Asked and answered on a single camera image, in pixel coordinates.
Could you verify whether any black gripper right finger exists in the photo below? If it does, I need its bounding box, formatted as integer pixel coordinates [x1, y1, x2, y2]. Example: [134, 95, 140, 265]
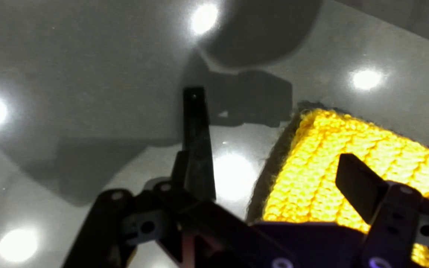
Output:
[335, 152, 429, 268]

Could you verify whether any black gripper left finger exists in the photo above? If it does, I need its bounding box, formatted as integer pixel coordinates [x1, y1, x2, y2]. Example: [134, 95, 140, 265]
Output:
[62, 150, 295, 268]

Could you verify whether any black serving spoon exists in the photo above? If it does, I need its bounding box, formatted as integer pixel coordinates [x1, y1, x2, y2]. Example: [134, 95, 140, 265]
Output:
[180, 85, 217, 202]

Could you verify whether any yellow crochet cloth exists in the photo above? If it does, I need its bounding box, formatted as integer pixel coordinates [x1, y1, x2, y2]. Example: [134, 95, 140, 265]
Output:
[246, 105, 429, 268]

